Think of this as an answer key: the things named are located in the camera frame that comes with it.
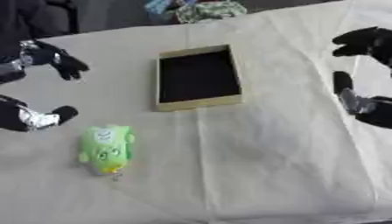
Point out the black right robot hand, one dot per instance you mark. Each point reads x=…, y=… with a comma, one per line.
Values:
x=365, y=40

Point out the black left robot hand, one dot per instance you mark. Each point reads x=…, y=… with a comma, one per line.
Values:
x=61, y=62

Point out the tan cardboard box black inside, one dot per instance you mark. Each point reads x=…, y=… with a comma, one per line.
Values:
x=198, y=78

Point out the green soft toy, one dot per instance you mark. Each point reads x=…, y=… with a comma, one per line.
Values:
x=105, y=149

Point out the patterned cloth bag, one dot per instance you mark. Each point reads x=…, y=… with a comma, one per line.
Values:
x=207, y=10

